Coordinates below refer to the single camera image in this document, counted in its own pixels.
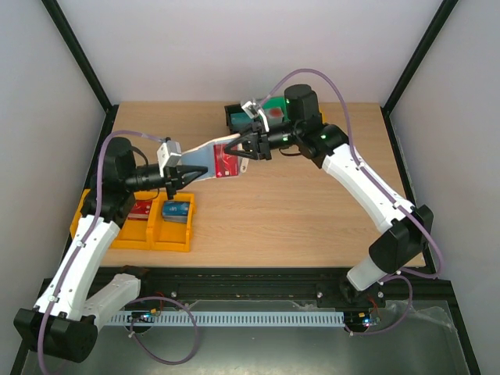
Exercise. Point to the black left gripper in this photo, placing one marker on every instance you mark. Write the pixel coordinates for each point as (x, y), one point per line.
(185, 174)

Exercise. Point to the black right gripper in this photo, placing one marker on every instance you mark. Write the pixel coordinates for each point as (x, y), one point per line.
(263, 142)

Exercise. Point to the cream leather card holder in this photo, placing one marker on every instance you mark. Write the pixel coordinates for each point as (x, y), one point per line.
(203, 155)

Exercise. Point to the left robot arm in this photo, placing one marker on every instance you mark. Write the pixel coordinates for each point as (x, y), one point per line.
(65, 320)

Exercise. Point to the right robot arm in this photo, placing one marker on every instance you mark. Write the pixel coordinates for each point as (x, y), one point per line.
(404, 228)

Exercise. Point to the blue VIP card stack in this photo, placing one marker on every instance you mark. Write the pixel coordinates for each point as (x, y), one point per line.
(175, 211)

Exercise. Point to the red card stack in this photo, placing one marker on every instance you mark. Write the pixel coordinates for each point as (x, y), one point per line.
(141, 210)

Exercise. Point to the yellow bin with blue cards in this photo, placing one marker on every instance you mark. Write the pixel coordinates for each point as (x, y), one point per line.
(167, 236)

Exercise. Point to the yellow bin with red cards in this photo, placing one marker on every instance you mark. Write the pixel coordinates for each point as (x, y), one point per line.
(133, 233)

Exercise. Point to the black bin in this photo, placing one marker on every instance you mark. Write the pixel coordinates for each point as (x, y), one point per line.
(232, 108)

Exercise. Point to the green bin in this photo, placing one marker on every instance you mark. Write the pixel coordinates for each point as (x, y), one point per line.
(277, 102)

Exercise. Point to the yellow bin at back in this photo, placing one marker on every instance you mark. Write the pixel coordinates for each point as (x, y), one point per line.
(323, 117)

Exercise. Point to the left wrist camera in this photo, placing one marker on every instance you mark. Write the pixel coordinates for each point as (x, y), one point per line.
(169, 154)

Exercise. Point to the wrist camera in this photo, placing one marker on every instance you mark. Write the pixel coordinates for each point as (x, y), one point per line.
(253, 110)
(169, 154)

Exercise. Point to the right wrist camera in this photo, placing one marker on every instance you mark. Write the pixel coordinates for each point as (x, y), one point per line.
(253, 110)

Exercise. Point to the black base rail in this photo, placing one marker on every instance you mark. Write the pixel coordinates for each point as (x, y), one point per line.
(322, 286)

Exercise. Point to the light blue cable duct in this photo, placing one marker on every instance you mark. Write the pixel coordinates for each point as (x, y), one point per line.
(231, 319)

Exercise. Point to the black frame post left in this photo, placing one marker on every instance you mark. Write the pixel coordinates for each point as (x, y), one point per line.
(65, 30)

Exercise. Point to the black frame post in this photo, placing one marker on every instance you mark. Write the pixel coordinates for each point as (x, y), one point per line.
(65, 30)
(431, 33)

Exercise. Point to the black frame post right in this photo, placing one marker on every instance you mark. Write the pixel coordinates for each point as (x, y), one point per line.
(431, 33)

